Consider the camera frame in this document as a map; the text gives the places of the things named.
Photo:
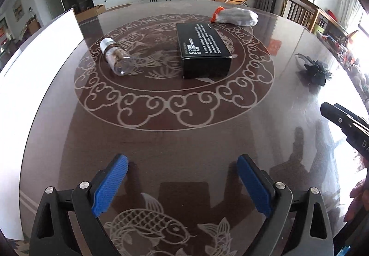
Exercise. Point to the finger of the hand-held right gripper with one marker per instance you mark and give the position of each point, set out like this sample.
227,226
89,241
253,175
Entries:
337,117
353,114

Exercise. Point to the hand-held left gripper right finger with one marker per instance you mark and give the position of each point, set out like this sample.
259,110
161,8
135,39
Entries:
255,184

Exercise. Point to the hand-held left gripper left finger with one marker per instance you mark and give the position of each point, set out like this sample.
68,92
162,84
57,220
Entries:
111,184

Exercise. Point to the clear jar with silver cap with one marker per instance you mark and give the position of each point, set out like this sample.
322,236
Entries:
116,57

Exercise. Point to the grey knit glove orange cuff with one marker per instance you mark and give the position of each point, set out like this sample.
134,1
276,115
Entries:
237,17

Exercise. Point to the person's right hand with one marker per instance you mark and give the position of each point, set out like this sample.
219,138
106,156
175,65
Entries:
360,201

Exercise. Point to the wooden chair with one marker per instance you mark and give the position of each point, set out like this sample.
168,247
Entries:
299,9

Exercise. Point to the black printed box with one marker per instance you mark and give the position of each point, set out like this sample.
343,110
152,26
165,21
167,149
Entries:
201,48

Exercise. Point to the cardboard box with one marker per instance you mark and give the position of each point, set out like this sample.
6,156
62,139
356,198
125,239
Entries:
90,13

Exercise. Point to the framed wall picture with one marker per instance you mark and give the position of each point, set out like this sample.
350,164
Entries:
18,8

